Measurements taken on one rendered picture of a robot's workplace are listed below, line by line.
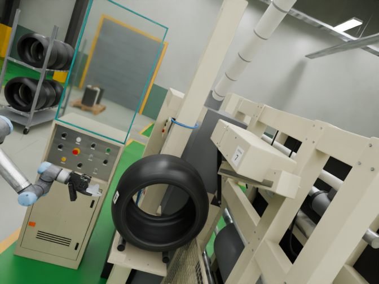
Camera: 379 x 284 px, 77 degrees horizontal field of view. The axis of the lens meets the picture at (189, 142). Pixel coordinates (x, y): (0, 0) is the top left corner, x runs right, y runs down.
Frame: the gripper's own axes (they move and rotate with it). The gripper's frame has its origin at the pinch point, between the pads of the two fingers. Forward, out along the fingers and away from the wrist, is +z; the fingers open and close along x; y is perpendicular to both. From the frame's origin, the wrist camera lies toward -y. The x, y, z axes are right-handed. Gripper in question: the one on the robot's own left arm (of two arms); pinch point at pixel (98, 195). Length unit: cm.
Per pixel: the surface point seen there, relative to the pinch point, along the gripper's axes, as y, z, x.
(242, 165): 63, 47, -37
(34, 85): -47, -177, 312
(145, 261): -25, 45, -6
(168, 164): 38.3, 25.6, -6.0
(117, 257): -24.5, 25.8, -12.2
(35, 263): -114, -19, 52
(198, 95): 80, 25, 25
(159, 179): 30.4, 23.9, -12.1
